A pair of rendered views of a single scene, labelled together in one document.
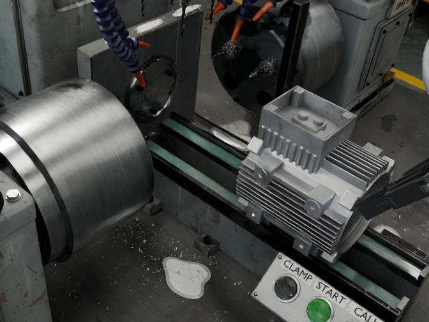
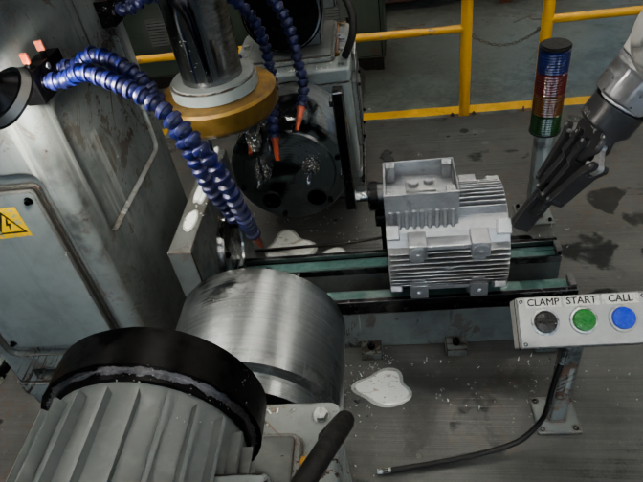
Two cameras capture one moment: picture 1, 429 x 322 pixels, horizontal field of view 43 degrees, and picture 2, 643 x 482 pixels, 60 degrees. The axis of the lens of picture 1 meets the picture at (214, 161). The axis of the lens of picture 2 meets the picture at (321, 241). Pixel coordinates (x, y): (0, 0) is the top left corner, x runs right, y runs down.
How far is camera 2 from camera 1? 0.38 m
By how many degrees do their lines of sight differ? 20
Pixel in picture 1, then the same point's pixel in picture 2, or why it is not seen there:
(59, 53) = (133, 272)
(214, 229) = (371, 332)
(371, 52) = (357, 106)
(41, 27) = (111, 256)
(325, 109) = (419, 168)
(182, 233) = not seen: hidden behind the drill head
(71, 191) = (322, 377)
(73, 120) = (267, 314)
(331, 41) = not seen: hidden behind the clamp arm
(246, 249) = (413, 328)
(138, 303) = (372, 440)
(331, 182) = (476, 222)
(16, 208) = not seen: hidden behind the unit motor
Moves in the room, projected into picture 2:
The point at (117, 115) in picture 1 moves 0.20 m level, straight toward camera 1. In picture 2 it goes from (290, 283) to (407, 356)
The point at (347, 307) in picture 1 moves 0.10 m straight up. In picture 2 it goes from (601, 301) to (616, 246)
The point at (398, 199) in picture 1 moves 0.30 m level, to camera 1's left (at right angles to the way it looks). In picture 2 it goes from (565, 196) to (403, 294)
